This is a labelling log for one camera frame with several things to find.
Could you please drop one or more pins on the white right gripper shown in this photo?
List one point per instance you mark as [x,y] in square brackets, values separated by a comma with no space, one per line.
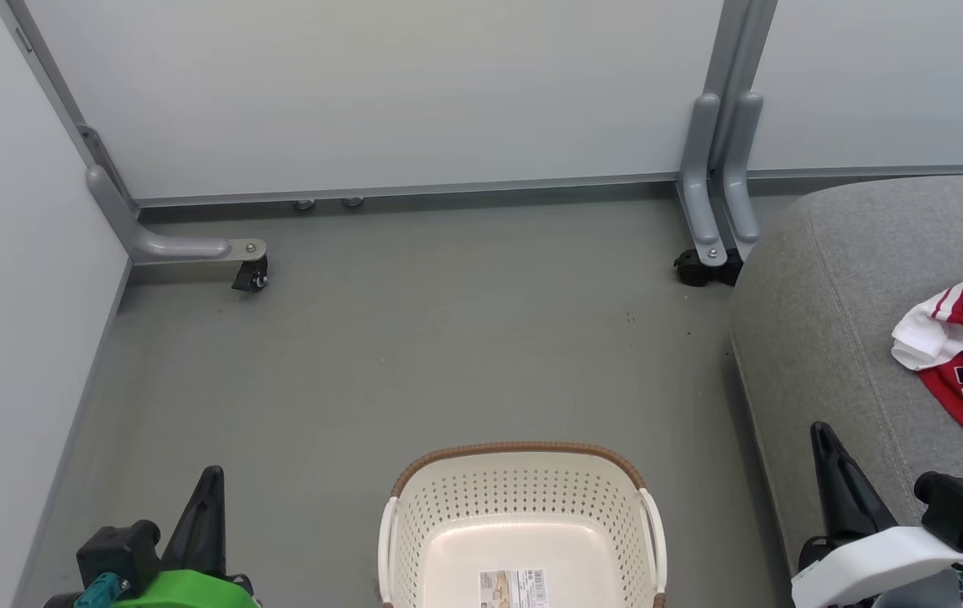
[878,566]

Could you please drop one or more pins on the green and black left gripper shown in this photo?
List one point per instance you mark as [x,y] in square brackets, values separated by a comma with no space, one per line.
[186,591]

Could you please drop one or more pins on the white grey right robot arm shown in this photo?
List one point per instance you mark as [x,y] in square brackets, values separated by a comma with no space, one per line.
[929,591]

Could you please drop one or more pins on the cream perforated laundry basket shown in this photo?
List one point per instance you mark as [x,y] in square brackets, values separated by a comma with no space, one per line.
[524,515]

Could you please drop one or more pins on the grey fabric sofa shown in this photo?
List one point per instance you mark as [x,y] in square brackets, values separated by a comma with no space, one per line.
[836,338]

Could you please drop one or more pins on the small black caster wheel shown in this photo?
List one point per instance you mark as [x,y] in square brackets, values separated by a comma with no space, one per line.
[252,275]

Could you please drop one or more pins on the large black caster wheel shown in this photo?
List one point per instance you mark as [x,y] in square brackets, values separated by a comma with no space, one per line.
[697,268]

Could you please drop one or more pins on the long grey partition foot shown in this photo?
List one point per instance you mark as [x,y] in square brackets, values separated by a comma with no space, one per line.
[169,246]

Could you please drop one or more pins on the white barcode label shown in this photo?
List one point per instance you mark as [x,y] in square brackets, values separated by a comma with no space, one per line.
[515,588]

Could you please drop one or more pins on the small round levelling foot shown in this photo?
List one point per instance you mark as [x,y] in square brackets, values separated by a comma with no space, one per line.
[352,202]
[304,204]

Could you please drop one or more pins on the wide grey partition post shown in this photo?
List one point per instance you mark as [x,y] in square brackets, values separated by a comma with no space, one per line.
[739,46]

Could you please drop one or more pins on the thin grey partition post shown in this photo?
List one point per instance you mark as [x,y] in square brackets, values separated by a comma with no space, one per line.
[51,80]

